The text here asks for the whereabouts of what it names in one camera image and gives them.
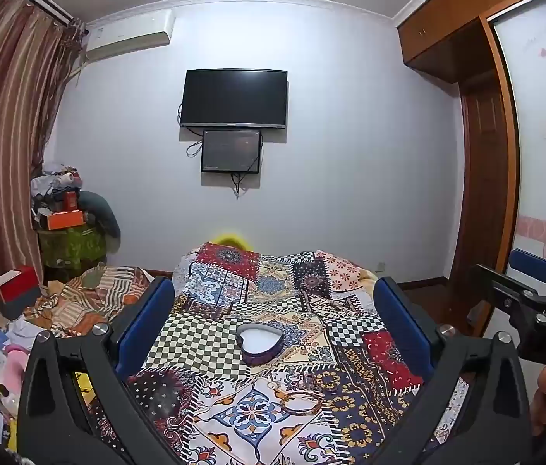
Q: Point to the white heart-print sliding door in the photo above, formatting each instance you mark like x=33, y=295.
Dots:
x=544, y=179

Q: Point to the small red box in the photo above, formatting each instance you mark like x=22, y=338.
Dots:
x=70, y=202

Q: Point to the green patterned cloth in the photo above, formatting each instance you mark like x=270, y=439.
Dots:
x=72, y=249

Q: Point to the striped brown curtain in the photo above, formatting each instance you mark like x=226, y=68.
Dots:
x=2, y=131

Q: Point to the yellow plush object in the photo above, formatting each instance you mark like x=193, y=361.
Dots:
x=228, y=241

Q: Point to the white air conditioner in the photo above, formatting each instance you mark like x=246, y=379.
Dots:
x=128, y=34

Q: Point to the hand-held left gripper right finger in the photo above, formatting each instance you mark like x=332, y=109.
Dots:
x=401, y=319

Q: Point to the purple heart-shaped jewelry box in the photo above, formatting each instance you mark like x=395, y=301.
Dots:
x=258, y=344

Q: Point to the red box with white lid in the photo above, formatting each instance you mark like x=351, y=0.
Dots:
x=19, y=290

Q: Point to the orange box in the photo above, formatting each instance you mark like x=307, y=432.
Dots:
x=65, y=220

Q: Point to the small black wall panel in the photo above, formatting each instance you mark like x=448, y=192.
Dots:
x=231, y=151

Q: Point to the pink cloth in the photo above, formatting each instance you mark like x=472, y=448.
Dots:
x=11, y=368

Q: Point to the wooden wardrobe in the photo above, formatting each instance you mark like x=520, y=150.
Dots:
x=442, y=24

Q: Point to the pile of clothes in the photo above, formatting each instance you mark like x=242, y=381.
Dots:
x=53, y=181

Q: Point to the black wall television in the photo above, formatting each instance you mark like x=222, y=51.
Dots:
x=233, y=99

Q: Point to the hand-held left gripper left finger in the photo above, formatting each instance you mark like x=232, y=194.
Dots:
x=149, y=319

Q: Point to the patchwork printed blanket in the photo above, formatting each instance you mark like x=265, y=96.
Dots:
x=273, y=426

